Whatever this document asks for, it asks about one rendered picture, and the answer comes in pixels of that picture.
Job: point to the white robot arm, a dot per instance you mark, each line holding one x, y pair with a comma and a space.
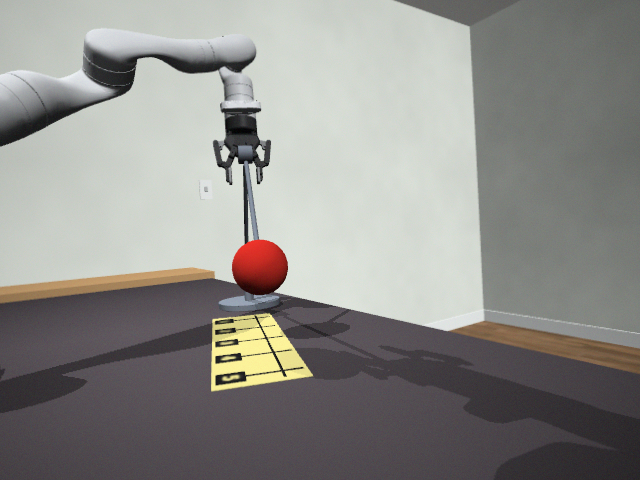
31, 101

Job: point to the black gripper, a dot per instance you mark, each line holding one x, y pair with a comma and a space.
241, 130

